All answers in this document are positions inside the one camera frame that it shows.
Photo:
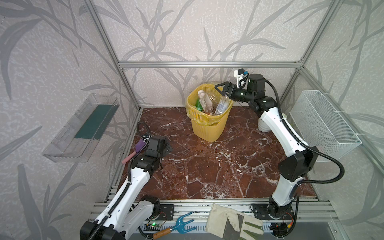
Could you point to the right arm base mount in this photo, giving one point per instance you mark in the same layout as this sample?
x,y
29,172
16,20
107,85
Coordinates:
x,y
261,211

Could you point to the white potted artificial plant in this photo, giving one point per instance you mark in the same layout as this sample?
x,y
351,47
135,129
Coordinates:
x,y
264,124

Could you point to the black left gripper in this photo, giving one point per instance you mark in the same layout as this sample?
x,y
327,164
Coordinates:
x,y
147,150

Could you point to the green plastic bottle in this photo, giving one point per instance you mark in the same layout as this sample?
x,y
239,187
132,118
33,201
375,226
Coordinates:
x,y
198,106

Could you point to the beige work glove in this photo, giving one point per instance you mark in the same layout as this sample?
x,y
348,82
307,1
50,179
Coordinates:
x,y
229,224

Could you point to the green circuit board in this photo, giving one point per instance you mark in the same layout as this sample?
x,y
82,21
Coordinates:
x,y
153,227

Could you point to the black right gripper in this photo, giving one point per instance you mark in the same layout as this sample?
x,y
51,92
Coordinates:
x,y
231,90

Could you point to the clear acrylic wall shelf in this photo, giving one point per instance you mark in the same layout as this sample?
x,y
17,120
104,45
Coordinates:
x,y
77,140

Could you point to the clear ribbed plastic bottle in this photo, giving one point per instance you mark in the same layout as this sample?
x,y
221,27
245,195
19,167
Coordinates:
x,y
205,102

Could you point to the large clear water bottle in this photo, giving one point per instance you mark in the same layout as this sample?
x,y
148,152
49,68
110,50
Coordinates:
x,y
223,105

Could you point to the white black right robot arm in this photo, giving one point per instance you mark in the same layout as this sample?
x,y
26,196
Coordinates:
x,y
300,156

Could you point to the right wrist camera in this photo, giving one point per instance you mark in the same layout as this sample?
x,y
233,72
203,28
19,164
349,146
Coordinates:
x,y
241,77

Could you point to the purple silicone spatula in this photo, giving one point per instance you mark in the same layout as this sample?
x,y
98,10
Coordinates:
x,y
138,148

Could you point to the white wire mesh basket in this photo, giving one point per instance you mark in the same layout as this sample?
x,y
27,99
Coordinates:
x,y
322,126

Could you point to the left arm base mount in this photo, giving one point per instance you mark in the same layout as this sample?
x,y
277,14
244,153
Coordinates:
x,y
163,212

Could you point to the teal garden hand fork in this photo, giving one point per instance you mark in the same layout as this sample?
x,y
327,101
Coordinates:
x,y
180,227

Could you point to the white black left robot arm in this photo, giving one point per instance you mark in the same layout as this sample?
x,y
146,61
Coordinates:
x,y
121,218

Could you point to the yellow bin liner bag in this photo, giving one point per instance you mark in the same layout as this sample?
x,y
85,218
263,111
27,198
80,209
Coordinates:
x,y
200,117

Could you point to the yellow plastic waste bin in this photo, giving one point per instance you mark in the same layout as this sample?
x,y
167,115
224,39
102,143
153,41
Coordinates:
x,y
208,127

